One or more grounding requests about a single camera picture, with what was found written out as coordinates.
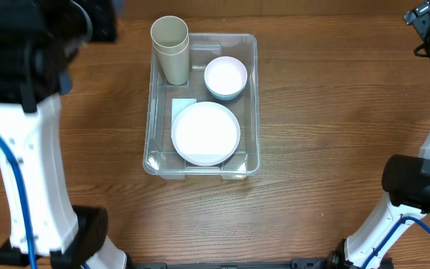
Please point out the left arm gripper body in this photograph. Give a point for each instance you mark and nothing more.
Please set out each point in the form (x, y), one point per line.
(87, 20)

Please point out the beige cup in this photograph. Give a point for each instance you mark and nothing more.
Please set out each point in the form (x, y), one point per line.
(170, 35)
(175, 62)

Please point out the pink small bowl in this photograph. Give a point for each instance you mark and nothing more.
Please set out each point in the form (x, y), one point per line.
(225, 75)

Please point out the pink plate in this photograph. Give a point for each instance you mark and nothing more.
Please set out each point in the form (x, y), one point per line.
(205, 133)

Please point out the light blue small bowl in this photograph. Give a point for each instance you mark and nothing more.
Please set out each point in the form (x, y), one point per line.
(225, 97)

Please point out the blue cup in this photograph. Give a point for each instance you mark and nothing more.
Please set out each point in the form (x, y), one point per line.
(65, 83)

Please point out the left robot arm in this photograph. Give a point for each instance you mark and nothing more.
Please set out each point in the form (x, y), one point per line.
(38, 42)

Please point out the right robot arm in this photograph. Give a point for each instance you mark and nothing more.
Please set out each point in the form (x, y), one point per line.
(405, 201)

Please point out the clear plastic storage bin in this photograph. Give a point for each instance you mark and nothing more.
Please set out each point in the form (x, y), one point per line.
(160, 158)

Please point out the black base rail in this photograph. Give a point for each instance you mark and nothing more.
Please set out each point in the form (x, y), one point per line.
(301, 263)

